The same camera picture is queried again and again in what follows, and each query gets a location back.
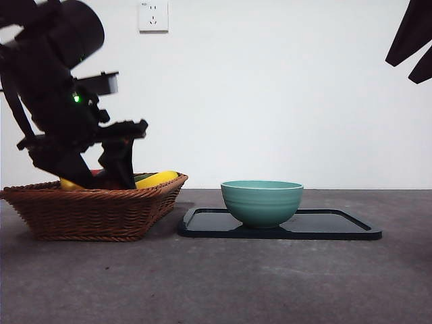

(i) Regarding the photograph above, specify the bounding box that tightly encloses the black rectangular tray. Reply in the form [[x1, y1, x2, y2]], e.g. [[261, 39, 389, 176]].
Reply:
[[178, 207, 383, 241]]

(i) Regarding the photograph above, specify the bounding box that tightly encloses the brown wicker basket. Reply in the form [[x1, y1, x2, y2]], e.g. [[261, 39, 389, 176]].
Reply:
[[0, 172, 189, 242]]

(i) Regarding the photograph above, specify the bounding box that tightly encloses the teal ribbed bowl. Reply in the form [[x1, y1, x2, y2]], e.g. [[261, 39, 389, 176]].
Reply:
[[220, 180, 304, 230]]

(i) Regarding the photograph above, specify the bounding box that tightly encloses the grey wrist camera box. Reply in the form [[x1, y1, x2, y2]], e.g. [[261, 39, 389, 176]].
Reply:
[[72, 70, 120, 97]]

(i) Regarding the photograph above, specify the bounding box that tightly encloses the white wall socket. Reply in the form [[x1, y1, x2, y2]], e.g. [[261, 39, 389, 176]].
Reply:
[[138, 1, 169, 34]]

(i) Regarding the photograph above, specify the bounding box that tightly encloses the flat black wrist cable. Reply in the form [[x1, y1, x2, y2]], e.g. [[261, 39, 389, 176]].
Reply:
[[0, 76, 36, 138]]

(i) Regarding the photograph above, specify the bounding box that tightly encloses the yellow banana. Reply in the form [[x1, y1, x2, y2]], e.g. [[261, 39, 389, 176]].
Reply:
[[59, 170, 180, 191]]

